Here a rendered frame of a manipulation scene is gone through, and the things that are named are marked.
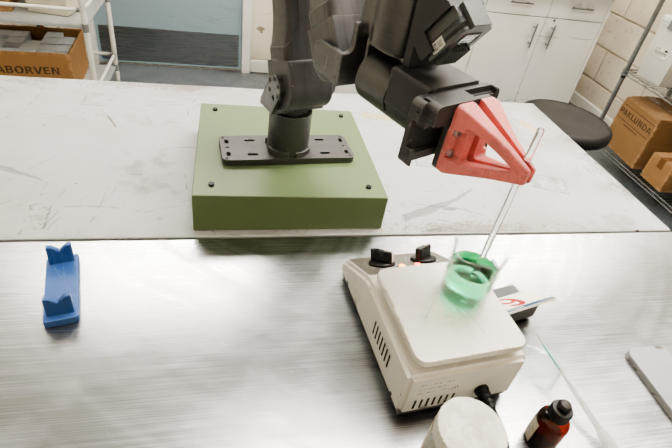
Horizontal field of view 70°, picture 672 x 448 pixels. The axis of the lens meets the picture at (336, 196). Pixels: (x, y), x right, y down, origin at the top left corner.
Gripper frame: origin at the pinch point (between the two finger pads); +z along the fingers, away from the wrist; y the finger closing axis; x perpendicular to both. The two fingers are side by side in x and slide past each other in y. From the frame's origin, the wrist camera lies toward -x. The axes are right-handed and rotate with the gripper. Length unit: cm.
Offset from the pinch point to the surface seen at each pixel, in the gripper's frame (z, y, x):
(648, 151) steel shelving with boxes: -57, 246, 92
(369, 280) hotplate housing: -8.4, -5.0, 18.9
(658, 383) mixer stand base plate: 16.4, 19.1, 23.9
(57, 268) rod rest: -31, -33, 25
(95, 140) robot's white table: -59, -22, 27
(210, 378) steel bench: -9.6, -23.2, 25.5
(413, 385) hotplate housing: 3.6, -9.2, 19.2
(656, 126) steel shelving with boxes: -60, 243, 78
